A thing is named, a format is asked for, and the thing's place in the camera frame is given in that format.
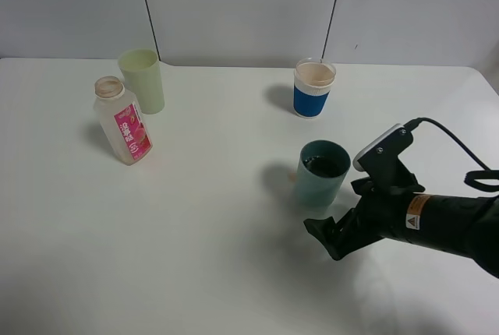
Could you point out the pink label drink bottle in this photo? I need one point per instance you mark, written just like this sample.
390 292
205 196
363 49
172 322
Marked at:
119 114

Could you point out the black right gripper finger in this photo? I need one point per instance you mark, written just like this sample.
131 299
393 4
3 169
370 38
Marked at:
364 186
343 237

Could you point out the blue sleeve paper cup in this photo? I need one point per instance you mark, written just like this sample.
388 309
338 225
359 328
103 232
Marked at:
313 80

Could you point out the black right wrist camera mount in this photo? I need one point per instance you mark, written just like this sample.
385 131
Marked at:
379 160

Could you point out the pale green plastic cup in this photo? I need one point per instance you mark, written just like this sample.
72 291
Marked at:
141 71

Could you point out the teal plastic cup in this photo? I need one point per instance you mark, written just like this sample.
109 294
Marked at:
322 168

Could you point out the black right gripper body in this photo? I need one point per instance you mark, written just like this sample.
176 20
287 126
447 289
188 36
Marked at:
384 214

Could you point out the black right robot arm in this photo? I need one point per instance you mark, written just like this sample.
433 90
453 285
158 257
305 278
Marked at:
462 226

